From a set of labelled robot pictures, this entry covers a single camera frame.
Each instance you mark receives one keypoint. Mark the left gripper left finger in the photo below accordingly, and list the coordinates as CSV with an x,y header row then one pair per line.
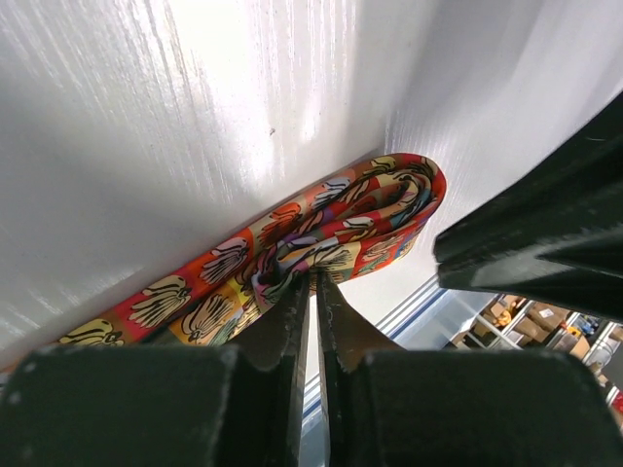
x,y
238,404

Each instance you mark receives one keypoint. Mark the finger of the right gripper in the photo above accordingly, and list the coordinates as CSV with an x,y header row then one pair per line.
x,y
555,236

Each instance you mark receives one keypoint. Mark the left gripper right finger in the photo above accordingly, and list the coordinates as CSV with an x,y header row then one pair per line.
x,y
385,405

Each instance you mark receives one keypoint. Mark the colourful patterned tie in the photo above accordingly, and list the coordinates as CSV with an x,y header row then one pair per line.
x,y
348,225

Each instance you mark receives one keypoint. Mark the background storage shelves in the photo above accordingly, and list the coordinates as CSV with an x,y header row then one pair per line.
x,y
510,322

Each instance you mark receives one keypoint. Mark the aluminium mounting rail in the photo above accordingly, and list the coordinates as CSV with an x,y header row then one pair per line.
x,y
427,319

